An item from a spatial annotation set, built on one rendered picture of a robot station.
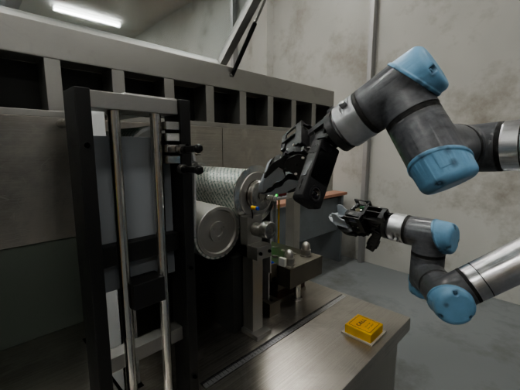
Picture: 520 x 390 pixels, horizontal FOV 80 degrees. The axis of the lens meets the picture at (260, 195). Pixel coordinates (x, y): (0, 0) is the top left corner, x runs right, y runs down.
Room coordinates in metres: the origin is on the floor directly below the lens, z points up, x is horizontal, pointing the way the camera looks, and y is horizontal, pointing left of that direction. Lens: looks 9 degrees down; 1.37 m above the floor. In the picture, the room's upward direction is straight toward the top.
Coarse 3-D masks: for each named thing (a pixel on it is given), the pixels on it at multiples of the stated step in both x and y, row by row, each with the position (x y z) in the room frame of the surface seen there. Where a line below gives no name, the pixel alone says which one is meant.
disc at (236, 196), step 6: (252, 168) 0.77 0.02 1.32; (258, 168) 0.78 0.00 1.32; (264, 168) 0.80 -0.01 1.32; (246, 174) 0.75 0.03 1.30; (240, 180) 0.74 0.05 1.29; (234, 186) 0.73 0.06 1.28; (240, 186) 0.74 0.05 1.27; (234, 192) 0.73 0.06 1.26; (234, 198) 0.73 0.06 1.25; (234, 204) 0.73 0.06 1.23; (240, 204) 0.74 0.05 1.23; (270, 204) 0.81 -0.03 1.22; (240, 210) 0.74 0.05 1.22; (270, 210) 0.81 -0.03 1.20; (264, 216) 0.80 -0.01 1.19
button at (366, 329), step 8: (352, 320) 0.74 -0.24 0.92; (360, 320) 0.74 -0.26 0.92; (368, 320) 0.74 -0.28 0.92; (352, 328) 0.71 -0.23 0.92; (360, 328) 0.71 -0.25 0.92; (368, 328) 0.71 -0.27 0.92; (376, 328) 0.71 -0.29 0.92; (360, 336) 0.70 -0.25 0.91; (368, 336) 0.68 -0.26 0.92; (376, 336) 0.70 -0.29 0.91
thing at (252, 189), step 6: (258, 180) 0.76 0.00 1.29; (252, 186) 0.74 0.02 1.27; (246, 192) 0.75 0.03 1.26; (252, 192) 0.74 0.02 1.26; (246, 198) 0.75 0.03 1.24; (252, 198) 0.74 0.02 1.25; (258, 198) 0.76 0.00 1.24; (264, 198) 0.77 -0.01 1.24; (252, 204) 0.74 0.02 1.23; (258, 204) 0.75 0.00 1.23; (264, 204) 0.77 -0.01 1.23
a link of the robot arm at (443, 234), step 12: (408, 216) 0.77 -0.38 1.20; (408, 228) 0.74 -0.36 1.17; (420, 228) 0.72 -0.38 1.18; (432, 228) 0.70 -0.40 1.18; (444, 228) 0.68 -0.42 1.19; (456, 228) 0.69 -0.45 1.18; (408, 240) 0.74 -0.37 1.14; (420, 240) 0.71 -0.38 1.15; (432, 240) 0.69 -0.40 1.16; (444, 240) 0.67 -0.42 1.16; (456, 240) 0.69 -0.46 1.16; (420, 252) 0.71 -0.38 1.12; (432, 252) 0.70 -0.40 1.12; (444, 252) 0.68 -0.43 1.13
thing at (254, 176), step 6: (252, 174) 0.76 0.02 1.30; (258, 174) 0.78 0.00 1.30; (246, 180) 0.75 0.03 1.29; (252, 180) 0.76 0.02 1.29; (246, 186) 0.75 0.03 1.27; (240, 192) 0.74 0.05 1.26; (240, 198) 0.73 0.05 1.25; (246, 204) 0.75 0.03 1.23; (246, 210) 0.75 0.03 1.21; (252, 210) 0.76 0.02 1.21; (258, 210) 0.78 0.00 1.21; (264, 210) 0.79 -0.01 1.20
